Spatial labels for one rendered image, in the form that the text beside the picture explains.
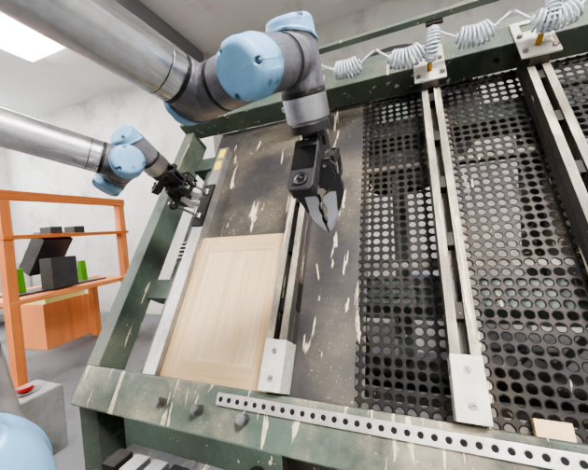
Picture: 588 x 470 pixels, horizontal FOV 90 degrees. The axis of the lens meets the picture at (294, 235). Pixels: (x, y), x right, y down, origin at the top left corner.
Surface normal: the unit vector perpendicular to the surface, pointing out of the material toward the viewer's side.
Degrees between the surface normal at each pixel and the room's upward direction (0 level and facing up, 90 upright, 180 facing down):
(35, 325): 90
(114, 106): 90
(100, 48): 153
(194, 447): 90
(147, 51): 114
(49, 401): 90
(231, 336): 58
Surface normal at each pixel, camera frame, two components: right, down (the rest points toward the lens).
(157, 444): -0.37, 0.06
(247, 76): -0.48, 0.51
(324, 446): -0.36, -0.48
